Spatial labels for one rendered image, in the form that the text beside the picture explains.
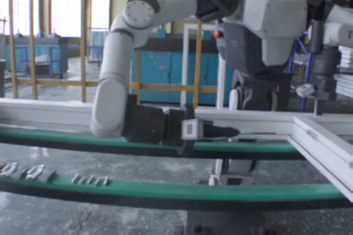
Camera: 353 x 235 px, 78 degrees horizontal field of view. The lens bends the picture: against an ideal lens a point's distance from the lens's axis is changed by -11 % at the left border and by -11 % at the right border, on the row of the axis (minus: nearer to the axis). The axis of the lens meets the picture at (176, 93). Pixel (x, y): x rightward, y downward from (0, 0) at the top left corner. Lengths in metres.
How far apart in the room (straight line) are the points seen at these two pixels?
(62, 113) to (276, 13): 0.73
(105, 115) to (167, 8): 0.33
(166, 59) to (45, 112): 3.55
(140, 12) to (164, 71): 3.69
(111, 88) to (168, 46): 3.73
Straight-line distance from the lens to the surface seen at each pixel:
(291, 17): 0.86
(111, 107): 0.49
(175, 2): 0.67
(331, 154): 0.64
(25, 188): 0.57
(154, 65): 4.27
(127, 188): 0.48
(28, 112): 0.87
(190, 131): 0.52
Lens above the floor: 1.14
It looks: 12 degrees down
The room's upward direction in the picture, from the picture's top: 3 degrees clockwise
